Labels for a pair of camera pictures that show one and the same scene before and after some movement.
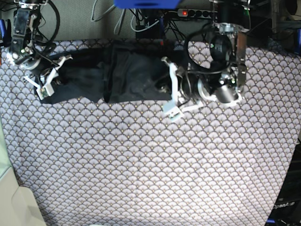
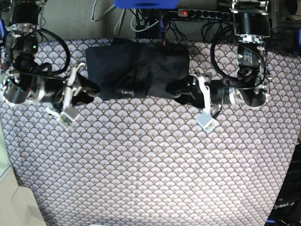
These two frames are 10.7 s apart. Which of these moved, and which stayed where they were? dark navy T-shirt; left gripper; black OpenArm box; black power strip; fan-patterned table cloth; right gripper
Moved: left gripper; right gripper; dark navy T-shirt
Stayed: black OpenArm box; black power strip; fan-patterned table cloth
